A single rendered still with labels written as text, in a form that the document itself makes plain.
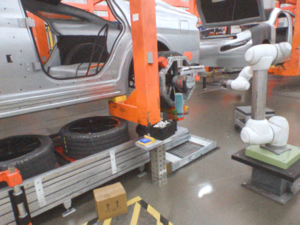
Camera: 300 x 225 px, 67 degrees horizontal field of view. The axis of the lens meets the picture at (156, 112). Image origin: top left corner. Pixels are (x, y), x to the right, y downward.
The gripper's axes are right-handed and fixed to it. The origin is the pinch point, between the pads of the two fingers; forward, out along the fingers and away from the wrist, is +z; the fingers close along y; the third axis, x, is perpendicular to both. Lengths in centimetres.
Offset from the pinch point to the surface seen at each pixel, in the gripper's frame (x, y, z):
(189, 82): 2.1, -18.4, 14.0
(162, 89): -3, -44, 29
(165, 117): -43, -22, 49
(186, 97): -18.3, -4.9, 29.3
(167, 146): -70, -38, 30
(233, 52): 25, 221, 96
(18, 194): -48, -189, 15
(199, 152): -77, -15, 3
